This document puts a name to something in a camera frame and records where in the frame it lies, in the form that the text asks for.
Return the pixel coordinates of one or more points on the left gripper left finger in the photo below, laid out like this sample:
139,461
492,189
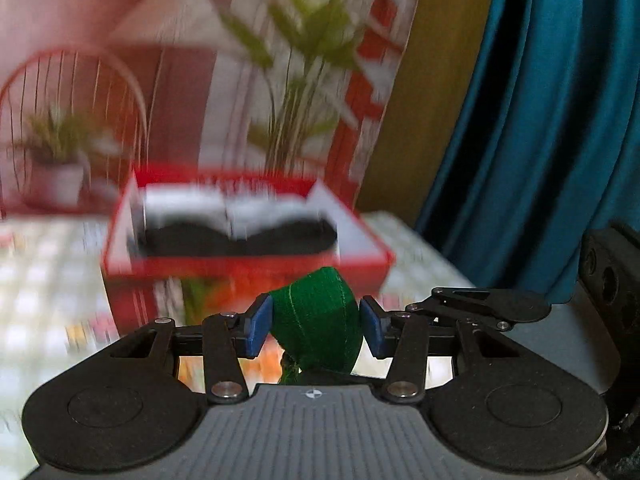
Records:
228,337

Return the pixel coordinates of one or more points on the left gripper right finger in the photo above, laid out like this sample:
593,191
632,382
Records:
402,337

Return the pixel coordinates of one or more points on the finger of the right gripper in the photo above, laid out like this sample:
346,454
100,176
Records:
500,309

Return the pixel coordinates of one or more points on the green fabric piece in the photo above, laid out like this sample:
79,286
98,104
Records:
316,322

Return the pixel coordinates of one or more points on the orange floral quilted cloth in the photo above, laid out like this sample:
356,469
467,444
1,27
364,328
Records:
260,359

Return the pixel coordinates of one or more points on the printed room scene backdrop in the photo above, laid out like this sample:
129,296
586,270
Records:
93,89

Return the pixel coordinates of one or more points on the red strawberry cardboard box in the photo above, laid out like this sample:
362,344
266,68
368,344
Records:
141,288

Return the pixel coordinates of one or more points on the teal curtain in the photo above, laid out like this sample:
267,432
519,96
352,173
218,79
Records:
546,145

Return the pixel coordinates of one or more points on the green plaid tablecloth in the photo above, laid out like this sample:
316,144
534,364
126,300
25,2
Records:
54,311

